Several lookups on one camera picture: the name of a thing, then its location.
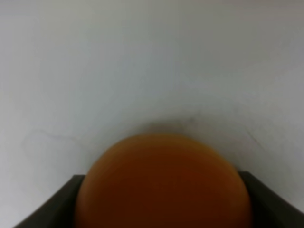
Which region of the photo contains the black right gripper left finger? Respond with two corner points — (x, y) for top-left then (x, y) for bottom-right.
(15, 175), (85, 228)

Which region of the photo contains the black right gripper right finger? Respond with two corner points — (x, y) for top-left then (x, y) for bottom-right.
(239, 171), (304, 228)

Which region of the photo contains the orange tangerine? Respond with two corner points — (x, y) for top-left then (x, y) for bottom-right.
(74, 134), (253, 228)

